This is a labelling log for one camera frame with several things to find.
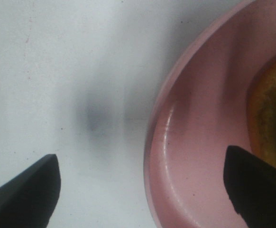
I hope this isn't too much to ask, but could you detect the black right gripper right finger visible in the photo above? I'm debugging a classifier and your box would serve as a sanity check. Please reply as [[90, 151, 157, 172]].
[[223, 145, 276, 228]]

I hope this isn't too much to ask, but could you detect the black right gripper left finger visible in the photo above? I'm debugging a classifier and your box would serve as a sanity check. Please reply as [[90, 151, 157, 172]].
[[0, 154, 61, 228]]

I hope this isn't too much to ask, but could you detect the pink round plate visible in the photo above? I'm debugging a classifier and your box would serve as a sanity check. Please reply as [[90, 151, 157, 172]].
[[144, 0, 276, 228]]

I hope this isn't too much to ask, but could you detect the toy burger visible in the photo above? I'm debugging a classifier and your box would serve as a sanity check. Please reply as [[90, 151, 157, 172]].
[[247, 60, 276, 168]]

